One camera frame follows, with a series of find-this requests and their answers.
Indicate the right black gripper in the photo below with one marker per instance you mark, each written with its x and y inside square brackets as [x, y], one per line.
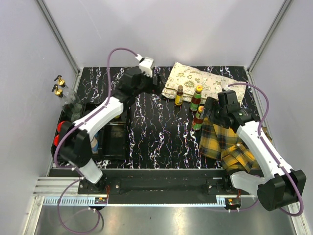
[212, 104]

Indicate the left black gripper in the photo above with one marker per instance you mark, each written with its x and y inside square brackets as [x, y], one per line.
[154, 88]

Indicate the short green label sauce bottle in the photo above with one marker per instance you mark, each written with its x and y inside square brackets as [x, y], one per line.
[198, 119]

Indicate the tall green label sauce bottle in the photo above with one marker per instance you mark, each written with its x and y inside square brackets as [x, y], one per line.
[196, 99]

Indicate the clear pump bottle gold top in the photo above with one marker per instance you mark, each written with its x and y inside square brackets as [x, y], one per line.
[64, 88]

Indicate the sago jar silver lid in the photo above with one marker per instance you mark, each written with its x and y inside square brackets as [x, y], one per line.
[94, 145]

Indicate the red lid chili jar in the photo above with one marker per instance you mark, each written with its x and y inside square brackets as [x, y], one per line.
[56, 140]
[59, 126]

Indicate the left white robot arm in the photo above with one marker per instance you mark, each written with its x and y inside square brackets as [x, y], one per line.
[74, 138]

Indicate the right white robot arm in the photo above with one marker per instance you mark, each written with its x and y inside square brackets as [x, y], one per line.
[280, 184]

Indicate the yellow plaid cloth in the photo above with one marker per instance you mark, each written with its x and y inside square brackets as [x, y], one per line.
[226, 147]

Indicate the cream printed cloth bag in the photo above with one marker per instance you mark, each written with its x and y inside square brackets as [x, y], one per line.
[190, 77]

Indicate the black compartment organizer tray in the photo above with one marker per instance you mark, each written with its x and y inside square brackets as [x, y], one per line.
[111, 138]

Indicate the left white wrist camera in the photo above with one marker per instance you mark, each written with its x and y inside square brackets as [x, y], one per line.
[145, 65]

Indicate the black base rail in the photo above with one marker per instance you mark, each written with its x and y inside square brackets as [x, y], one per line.
[162, 186]

